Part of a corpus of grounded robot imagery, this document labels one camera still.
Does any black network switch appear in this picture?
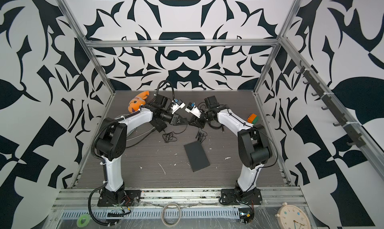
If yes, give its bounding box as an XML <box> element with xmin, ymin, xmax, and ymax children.
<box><xmin>150</xmin><ymin>119</ymin><xmax>167</xmax><ymax>133</ymax></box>

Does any black power adapter with cable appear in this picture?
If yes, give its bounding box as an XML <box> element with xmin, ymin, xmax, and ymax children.
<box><xmin>162</xmin><ymin>122</ymin><xmax>188</xmax><ymax>143</ymax></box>

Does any black rectangular box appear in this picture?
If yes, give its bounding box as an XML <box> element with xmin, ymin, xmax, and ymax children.
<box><xmin>184</xmin><ymin>141</ymin><xmax>210</xmax><ymax>172</ymax></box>

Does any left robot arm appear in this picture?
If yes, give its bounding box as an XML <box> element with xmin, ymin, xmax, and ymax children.
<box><xmin>91</xmin><ymin>95</ymin><xmax>188</xmax><ymax>193</ymax></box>

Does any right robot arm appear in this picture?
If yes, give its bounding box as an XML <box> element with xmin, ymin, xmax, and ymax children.
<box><xmin>186</xmin><ymin>96</ymin><xmax>273</xmax><ymax>194</ymax></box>

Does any orange plush toy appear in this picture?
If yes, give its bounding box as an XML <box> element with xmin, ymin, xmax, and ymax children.
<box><xmin>128</xmin><ymin>91</ymin><xmax>150</xmax><ymax>113</ymax></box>

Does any orange and green toy brick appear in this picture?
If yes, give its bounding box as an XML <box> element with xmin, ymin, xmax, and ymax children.
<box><xmin>247</xmin><ymin>114</ymin><xmax>259</xmax><ymax>125</ymax></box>

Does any green tape roll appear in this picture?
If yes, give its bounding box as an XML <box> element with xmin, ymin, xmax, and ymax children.
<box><xmin>77</xmin><ymin>214</ymin><xmax>91</xmax><ymax>228</ymax></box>

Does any white analog clock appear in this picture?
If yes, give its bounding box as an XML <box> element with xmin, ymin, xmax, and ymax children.
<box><xmin>275</xmin><ymin>202</ymin><xmax>312</xmax><ymax>229</ymax></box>

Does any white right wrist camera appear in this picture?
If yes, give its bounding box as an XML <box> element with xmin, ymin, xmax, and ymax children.
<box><xmin>185</xmin><ymin>102</ymin><xmax>202</xmax><ymax>118</ymax></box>

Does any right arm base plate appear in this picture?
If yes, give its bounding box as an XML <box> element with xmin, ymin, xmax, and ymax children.
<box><xmin>219</xmin><ymin>188</ymin><xmax>263</xmax><ymax>206</ymax></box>

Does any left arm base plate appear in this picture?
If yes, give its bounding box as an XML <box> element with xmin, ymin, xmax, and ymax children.
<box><xmin>97</xmin><ymin>189</ymin><xmax>142</xmax><ymax>207</ymax></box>

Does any beige cable ring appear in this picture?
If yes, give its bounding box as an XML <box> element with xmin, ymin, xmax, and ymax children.
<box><xmin>161</xmin><ymin>201</ymin><xmax>183</xmax><ymax>227</ymax></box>

